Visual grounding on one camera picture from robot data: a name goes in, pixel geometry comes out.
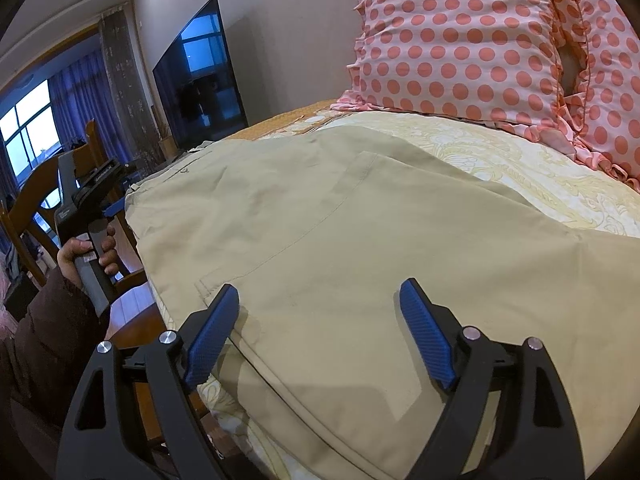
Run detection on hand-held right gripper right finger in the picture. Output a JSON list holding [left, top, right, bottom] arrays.
[[398, 277, 587, 480]]

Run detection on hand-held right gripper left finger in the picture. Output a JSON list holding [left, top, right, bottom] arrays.
[[56, 283, 241, 480]]

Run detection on beige pants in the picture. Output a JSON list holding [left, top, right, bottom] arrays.
[[123, 131, 631, 480]]

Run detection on person's left forearm brown sleeve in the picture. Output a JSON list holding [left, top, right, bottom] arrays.
[[0, 271, 112, 480]]

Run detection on person's left hand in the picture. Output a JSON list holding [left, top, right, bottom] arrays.
[[56, 224, 121, 291]]

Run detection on wooden chair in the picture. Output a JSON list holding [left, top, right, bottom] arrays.
[[0, 119, 151, 291]]

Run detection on window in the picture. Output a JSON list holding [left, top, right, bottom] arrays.
[[0, 79, 63, 181]]

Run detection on purple curtain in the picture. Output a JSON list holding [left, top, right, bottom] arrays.
[[47, 46, 118, 161]]

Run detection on patterned brown curtain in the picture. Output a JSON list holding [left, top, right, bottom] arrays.
[[100, 4, 168, 171]]

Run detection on black flat television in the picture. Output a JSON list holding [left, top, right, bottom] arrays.
[[151, 0, 249, 151]]

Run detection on yellow floral bed sheet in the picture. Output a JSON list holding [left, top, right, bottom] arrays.
[[197, 100, 640, 480]]

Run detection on pink polka dot pillow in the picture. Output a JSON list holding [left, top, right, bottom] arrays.
[[545, 0, 640, 186], [330, 0, 581, 158]]

